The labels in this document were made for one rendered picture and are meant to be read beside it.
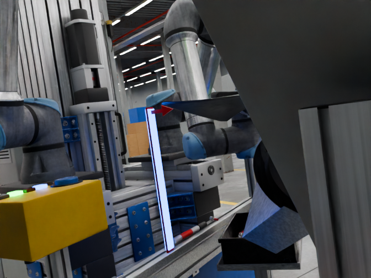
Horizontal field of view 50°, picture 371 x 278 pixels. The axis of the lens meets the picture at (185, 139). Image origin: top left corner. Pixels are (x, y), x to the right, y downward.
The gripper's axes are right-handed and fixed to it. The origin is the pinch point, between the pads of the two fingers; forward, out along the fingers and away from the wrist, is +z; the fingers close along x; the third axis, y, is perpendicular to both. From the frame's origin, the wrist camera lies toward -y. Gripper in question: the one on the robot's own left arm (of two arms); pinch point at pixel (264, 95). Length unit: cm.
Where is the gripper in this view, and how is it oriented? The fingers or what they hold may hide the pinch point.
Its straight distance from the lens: 84.1
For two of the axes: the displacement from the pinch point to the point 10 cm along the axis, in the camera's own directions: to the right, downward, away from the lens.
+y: 10.0, -0.4, 0.8
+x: 0.4, 10.0, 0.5
